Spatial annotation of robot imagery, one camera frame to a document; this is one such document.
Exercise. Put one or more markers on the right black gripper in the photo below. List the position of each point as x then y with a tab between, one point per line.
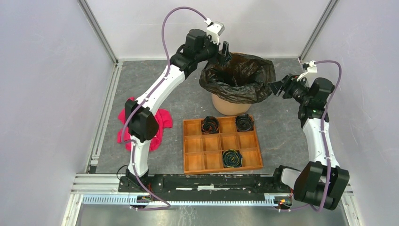
276	87

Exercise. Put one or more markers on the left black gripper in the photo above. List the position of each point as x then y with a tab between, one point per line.
218	58

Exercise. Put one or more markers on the black plastic trash bag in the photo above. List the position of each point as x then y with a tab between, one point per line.
243	80

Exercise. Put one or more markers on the orange plastic trash bin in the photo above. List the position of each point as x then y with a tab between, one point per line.
228	108

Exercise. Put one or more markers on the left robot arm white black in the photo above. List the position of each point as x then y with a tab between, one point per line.
140	122

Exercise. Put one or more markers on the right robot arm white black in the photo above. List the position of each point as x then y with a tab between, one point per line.
322	182

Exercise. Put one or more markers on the black dotted rolled tie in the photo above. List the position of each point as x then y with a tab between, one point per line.
244	123

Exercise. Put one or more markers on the black orange rolled tie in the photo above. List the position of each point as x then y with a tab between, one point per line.
210	125

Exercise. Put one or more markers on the blue yellow rolled tie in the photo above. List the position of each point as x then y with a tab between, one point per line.
232	158

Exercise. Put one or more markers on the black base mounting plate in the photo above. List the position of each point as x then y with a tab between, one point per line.
233	195

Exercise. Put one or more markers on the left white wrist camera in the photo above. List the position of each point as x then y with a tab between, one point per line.
214	30

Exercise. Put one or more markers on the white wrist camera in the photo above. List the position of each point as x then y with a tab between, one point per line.
309	68
214	30

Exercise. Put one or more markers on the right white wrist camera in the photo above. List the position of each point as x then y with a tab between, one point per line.
309	68

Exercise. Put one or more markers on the blue slotted cable duct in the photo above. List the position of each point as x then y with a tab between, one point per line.
136	200

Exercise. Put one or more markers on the aluminium frame rail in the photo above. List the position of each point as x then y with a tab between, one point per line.
162	184

